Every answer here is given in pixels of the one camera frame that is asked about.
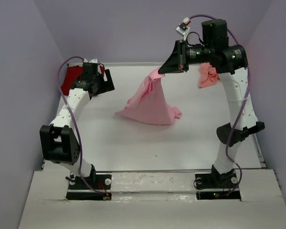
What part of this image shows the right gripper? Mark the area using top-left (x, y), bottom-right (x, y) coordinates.
top-left (159, 39), bottom-right (214, 73)

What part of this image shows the pink t-shirt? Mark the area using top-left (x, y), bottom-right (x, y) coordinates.
top-left (115, 68), bottom-right (182, 125)

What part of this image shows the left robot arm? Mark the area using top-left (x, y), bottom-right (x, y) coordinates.
top-left (40, 69), bottom-right (115, 188)

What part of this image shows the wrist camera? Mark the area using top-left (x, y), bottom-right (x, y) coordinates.
top-left (176, 17), bottom-right (191, 37)
top-left (82, 59), bottom-right (98, 64)

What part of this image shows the salmon crumpled t-shirt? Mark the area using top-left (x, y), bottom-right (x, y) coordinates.
top-left (198, 63), bottom-right (219, 88)

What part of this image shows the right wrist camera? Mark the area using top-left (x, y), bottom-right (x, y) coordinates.
top-left (176, 17), bottom-right (191, 37)

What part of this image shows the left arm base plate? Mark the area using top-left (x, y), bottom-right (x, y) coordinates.
top-left (65, 173), bottom-right (112, 201)

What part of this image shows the red folded t-shirt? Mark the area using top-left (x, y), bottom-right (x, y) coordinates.
top-left (61, 63), bottom-right (105, 98)

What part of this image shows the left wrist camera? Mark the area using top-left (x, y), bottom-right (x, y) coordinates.
top-left (82, 59), bottom-right (98, 64)

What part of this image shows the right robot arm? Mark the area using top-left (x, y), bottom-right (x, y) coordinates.
top-left (158, 16), bottom-right (265, 190)

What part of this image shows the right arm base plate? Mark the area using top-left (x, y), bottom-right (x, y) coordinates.
top-left (193, 170), bottom-right (241, 200)

